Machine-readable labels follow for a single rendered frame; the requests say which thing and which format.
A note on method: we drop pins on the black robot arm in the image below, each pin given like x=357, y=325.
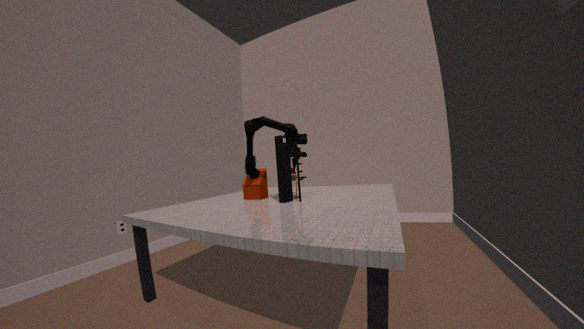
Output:
x=253, y=125

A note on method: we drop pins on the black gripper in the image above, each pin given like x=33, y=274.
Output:
x=293, y=151

